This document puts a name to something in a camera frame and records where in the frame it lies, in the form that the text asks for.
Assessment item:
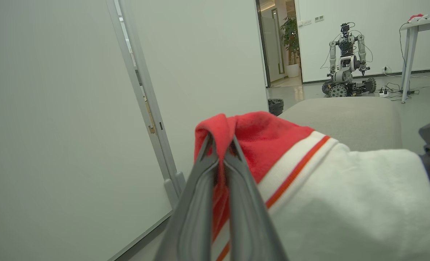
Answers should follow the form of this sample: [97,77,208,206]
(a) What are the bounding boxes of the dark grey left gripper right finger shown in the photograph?
[224,136,289,261]

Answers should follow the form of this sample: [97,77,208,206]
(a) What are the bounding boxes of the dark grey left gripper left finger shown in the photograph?
[153,132,221,261]

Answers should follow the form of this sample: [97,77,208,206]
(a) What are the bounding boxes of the red and white garment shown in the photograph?
[194,111,430,261]

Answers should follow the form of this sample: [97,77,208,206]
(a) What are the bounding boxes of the grey fabric sofa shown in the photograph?
[278,96,404,153]

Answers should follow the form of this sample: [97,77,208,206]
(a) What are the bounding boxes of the white door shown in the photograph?
[119,0,270,182]

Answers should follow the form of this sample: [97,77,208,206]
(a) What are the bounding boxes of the black waste bin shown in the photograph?
[268,99,285,116]

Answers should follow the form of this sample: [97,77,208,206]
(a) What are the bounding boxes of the white plant pot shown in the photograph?
[286,63,301,78]

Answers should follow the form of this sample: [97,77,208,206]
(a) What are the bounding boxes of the wide white partition panel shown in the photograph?
[0,0,174,261]

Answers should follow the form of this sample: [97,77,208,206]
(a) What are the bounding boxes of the grey wheeled humanoid robot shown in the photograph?
[320,22,377,98]

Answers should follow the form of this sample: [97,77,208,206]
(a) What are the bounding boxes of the green potted plant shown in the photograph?
[280,16,301,66]

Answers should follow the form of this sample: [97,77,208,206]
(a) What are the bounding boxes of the white table grey legs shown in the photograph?
[399,17,430,104]

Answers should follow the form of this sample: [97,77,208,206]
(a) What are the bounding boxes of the grey metal partition post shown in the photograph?
[106,0,187,211]

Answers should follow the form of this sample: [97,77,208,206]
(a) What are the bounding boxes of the glass door dark frame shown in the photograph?
[256,0,286,87]

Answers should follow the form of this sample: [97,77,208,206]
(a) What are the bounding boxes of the black floor cables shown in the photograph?
[380,67,430,101]

